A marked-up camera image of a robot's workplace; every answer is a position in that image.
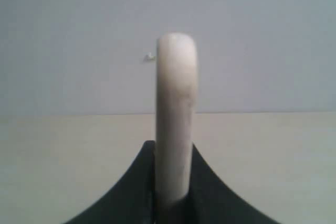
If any small white wall hook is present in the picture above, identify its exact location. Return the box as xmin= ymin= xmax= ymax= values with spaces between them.
xmin=143 ymin=53 xmax=156 ymax=62

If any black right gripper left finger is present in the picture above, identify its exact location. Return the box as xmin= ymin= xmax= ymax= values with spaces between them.
xmin=67 ymin=141 xmax=155 ymax=223

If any white paint brush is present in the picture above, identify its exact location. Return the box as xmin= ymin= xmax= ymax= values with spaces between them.
xmin=155 ymin=32 xmax=198 ymax=202

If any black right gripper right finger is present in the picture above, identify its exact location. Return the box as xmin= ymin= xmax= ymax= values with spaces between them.
xmin=187 ymin=146 xmax=277 ymax=223

